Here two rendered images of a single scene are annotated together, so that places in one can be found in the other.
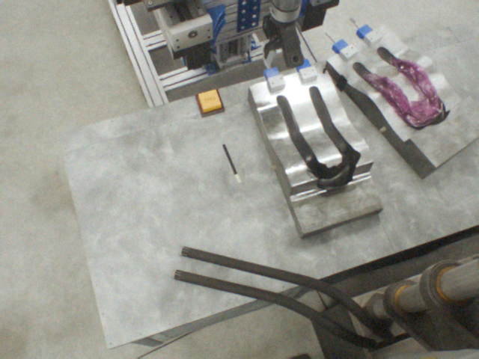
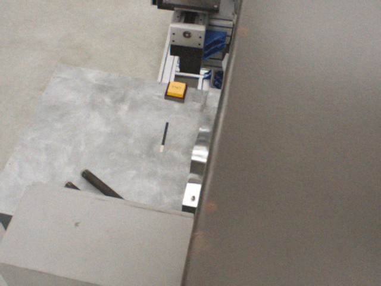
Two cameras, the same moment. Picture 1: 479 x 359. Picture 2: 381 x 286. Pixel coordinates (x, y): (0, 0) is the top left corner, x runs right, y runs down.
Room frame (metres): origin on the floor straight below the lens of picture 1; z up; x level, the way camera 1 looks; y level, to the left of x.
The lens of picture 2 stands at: (-0.34, -0.57, 2.20)
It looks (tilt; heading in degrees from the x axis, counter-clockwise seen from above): 52 degrees down; 28
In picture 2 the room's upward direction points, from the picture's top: 7 degrees clockwise
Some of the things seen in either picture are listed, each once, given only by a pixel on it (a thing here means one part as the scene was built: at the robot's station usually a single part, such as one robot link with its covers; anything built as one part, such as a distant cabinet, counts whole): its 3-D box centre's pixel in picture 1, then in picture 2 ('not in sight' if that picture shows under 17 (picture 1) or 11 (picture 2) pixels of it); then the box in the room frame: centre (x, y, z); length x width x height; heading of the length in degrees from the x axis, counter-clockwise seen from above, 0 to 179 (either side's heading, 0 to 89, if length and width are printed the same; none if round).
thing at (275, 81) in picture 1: (271, 72); not in sight; (0.88, -0.08, 0.89); 0.13 x 0.05 x 0.05; 23
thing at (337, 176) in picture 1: (318, 133); not in sight; (0.66, -0.23, 0.92); 0.35 x 0.16 x 0.09; 22
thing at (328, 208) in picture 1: (314, 146); (233, 149); (0.64, -0.22, 0.87); 0.50 x 0.26 x 0.14; 22
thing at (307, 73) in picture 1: (301, 64); not in sight; (0.92, -0.18, 0.89); 0.13 x 0.05 x 0.05; 22
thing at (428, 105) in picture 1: (408, 87); not in sight; (0.85, -0.52, 0.90); 0.26 x 0.18 x 0.08; 39
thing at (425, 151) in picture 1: (406, 94); not in sight; (0.86, -0.52, 0.86); 0.50 x 0.26 x 0.11; 39
